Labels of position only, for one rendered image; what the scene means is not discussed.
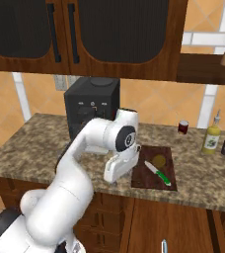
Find dark wooden cutting board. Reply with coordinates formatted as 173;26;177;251
130;145;179;192

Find black coffee machine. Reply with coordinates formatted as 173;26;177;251
63;76;121;142

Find black cupboard handle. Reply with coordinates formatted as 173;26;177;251
67;3;81;65
46;3;62;63

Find brown avocado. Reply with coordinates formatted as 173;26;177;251
151;154;167;168

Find glass fronted cupboard door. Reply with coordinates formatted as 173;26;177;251
61;0;189;82
0;0;71;76

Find wooden drawer fronts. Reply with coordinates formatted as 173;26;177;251
73;192;135;253

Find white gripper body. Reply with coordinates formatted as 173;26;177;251
103;150;139;184

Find dark red jar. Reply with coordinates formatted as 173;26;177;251
178;120;189;135

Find yellow oil bottle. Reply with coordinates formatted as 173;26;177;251
201;110;222;156

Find dark wooden wall shelf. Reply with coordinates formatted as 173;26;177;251
176;53;225;87

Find green handled knife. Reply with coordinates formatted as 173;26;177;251
143;160;173;187

